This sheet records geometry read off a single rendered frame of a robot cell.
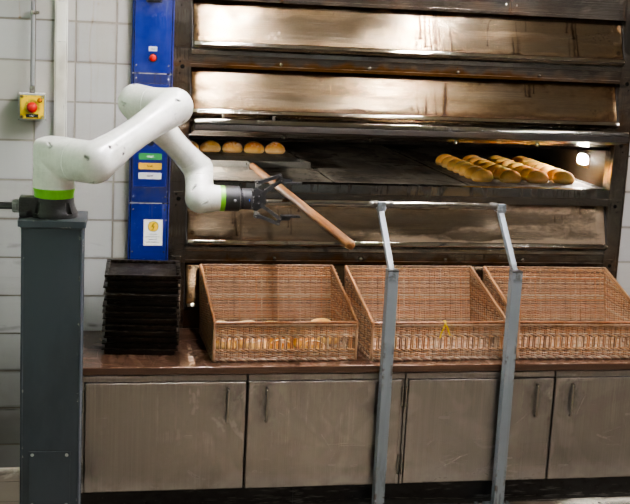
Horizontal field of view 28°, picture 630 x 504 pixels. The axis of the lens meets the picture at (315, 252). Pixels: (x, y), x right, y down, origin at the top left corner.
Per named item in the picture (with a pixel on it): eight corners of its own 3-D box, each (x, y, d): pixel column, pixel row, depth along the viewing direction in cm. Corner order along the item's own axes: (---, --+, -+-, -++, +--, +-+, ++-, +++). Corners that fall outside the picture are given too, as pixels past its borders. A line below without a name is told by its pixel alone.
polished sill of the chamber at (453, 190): (185, 189, 503) (185, 179, 502) (603, 197, 540) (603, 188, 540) (186, 191, 497) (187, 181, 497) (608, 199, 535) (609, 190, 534)
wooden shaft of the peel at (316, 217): (355, 250, 377) (356, 240, 376) (346, 250, 376) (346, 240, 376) (256, 169, 540) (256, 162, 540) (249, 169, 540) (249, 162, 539)
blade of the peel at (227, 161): (310, 168, 555) (310, 162, 554) (186, 166, 542) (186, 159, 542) (294, 157, 589) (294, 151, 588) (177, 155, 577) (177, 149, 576)
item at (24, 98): (18, 118, 479) (18, 91, 477) (45, 118, 481) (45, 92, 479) (18, 120, 472) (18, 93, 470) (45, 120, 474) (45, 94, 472)
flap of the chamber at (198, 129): (194, 129, 478) (188, 135, 498) (629, 142, 515) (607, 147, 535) (194, 123, 478) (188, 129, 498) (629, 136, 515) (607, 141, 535)
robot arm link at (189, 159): (141, 141, 426) (169, 129, 423) (140, 115, 433) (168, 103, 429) (192, 194, 455) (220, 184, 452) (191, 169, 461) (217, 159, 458)
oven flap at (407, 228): (186, 245, 501) (186, 197, 504) (603, 249, 538) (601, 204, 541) (187, 244, 496) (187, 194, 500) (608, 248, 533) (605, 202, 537)
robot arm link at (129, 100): (134, 109, 408) (149, 78, 412) (104, 105, 415) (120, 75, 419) (162, 139, 422) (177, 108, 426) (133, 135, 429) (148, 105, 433)
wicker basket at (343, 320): (195, 329, 507) (197, 262, 502) (330, 328, 519) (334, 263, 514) (210, 363, 461) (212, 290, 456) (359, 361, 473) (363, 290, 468)
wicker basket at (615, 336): (475, 328, 532) (480, 264, 527) (600, 328, 543) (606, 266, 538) (513, 360, 485) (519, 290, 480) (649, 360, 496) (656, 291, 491)
